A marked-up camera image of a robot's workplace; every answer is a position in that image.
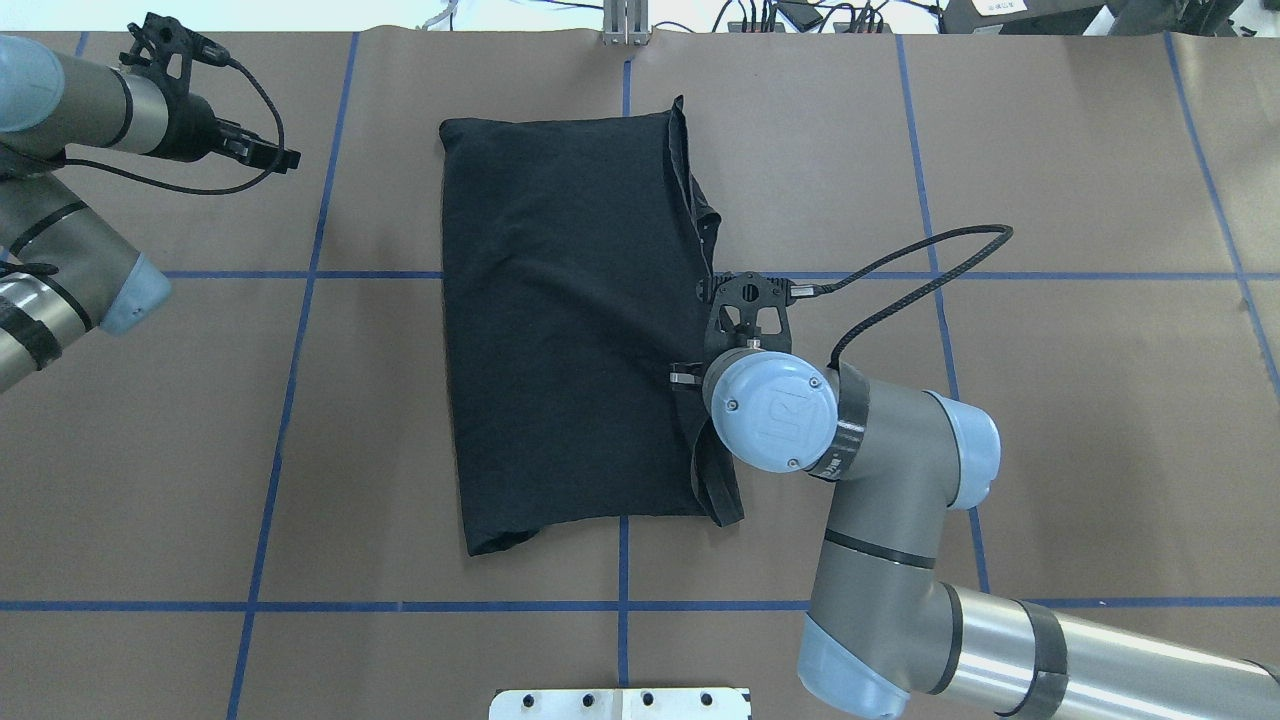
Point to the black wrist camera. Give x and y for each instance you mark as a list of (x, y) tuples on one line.
[(749, 310), (164, 51)]

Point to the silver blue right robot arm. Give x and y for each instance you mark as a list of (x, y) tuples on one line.
[(880, 625)]

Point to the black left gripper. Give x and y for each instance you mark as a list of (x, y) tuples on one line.
[(191, 129)]

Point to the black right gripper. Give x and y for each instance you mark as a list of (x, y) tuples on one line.
[(683, 378)]

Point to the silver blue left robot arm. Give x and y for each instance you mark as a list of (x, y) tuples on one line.
[(66, 271)]

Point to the dark grey equipment box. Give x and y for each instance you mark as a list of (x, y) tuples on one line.
[(1051, 18)]

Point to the black graphic t-shirt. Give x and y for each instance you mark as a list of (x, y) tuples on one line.
[(572, 251)]

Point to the orange black connector hub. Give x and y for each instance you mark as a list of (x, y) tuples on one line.
[(762, 22)]

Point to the brown paper table cover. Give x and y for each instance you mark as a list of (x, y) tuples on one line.
[(249, 506)]

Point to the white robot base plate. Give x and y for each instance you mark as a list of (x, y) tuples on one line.
[(623, 703)]

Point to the aluminium frame post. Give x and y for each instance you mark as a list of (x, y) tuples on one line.
[(626, 23)]

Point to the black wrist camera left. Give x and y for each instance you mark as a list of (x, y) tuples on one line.
[(164, 51)]

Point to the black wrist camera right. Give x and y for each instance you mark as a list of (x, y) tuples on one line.
[(749, 310)]

